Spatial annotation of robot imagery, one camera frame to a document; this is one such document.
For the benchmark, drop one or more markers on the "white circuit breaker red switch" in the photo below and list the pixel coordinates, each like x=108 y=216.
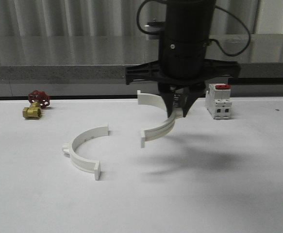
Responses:
x=217 y=100

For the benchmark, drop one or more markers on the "grey stone counter ledge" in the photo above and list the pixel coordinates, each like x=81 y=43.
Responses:
x=102 y=59

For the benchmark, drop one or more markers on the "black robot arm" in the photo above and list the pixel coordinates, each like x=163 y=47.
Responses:
x=187 y=21

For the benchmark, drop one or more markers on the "brass valve red handwheel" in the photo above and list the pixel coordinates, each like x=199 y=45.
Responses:
x=38 y=100

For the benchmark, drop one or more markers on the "black cylindrical capacitor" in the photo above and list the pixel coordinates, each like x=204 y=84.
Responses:
x=179 y=99

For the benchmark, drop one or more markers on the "white half pipe clamp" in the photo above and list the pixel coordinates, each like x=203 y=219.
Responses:
x=163 y=128
x=81 y=163

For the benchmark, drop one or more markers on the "grey camera bracket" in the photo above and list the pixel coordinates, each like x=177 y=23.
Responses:
x=154 y=26

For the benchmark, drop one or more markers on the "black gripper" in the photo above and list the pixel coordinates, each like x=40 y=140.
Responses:
x=181 y=65

